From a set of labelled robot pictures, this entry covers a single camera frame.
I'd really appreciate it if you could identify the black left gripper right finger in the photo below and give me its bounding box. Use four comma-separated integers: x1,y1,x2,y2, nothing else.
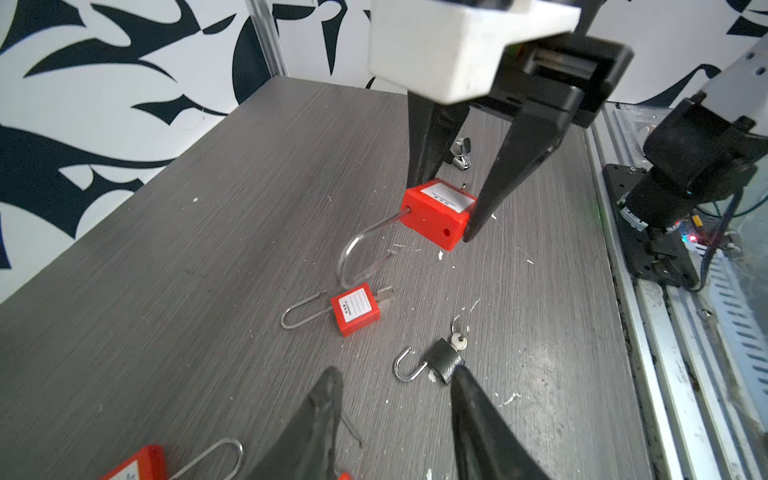
450,365,548,479

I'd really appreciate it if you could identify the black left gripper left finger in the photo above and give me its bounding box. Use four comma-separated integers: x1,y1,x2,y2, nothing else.
247,366,343,479

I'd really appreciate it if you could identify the small black padlock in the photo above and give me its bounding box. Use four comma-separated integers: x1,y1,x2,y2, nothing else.
392,331,468,385

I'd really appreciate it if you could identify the red padlock lower left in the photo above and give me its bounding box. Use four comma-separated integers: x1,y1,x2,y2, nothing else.
103,438,244,480

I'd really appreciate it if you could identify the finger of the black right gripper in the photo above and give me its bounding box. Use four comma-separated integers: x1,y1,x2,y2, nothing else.
406,91,470,189
463,101,574,243

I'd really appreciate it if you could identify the red padlock with key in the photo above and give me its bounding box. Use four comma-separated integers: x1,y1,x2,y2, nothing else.
279,283,394,337

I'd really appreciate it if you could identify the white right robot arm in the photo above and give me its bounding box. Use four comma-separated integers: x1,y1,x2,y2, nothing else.
407,34,767,243

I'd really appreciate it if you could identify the red padlock long shackle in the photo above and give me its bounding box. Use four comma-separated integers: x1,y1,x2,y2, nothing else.
336,179,477,289

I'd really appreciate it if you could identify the small metal clip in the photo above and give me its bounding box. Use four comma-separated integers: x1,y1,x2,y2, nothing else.
447,137,471,171

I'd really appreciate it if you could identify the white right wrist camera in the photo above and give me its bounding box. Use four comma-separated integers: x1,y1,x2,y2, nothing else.
369,0,581,104

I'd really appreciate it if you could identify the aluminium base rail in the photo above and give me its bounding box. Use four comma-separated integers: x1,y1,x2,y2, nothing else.
585,104,767,479

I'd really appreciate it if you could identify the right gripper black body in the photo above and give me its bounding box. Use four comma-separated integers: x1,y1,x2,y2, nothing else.
473,34,634,128

